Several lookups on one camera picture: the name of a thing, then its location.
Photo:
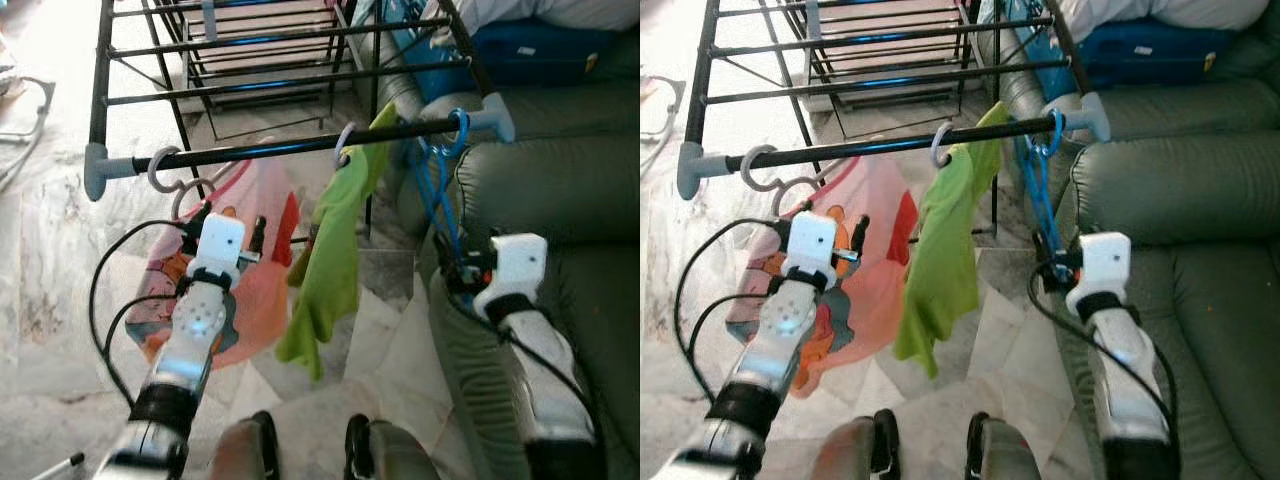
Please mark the blue plastic clothes hanger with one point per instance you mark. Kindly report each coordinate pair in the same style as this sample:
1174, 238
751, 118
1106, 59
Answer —
437, 190
1040, 195

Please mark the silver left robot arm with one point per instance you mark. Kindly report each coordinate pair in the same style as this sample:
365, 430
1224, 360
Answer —
195, 320
790, 325

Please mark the white plastic clothes hanger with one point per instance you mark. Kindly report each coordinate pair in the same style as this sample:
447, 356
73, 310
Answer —
933, 148
338, 150
152, 172
745, 170

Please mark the orange cartoon print garment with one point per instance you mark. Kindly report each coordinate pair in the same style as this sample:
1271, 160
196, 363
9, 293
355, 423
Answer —
870, 300
260, 300

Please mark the green garment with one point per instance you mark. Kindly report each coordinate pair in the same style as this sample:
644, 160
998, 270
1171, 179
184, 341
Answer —
945, 260
335, 260

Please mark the black metal clothes rack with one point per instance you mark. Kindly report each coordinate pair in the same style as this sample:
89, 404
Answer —
270, 147
860, 146

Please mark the dark green leather sofa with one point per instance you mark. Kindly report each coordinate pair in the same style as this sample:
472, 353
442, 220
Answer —
560, 190
1180, 190

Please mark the silver right robot leg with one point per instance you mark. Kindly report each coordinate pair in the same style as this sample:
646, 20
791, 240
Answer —
395, 460
1005, 460

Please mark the silver robot leg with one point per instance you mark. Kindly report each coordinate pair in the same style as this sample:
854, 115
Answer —
1005, 460
245, 455
850, 455
395, 460

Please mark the silver left robot leg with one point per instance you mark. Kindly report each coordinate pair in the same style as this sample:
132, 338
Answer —
245, 455
850, 455

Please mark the teal plastic bag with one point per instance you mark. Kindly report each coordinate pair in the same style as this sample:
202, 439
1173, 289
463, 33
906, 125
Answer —
410, 55
1020, 55

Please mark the blue bag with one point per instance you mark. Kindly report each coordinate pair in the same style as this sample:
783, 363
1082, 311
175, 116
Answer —
1150, 55
540, 55

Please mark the white pillow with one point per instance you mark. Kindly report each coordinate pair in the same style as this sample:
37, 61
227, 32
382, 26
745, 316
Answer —
1160, 10
540, 10

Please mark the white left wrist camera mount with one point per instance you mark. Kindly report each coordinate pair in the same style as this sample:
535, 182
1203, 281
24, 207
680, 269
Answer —
222, 240
815, 240

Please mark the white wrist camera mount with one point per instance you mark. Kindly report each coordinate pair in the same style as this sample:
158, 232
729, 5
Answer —
815, 240
520, 262
1105, 262
222, 240

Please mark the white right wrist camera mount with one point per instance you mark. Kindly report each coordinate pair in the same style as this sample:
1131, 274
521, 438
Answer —
1105, 262
520, 262

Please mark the white frame baby bouncer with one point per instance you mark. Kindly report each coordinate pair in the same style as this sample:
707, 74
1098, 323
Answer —
48, 100

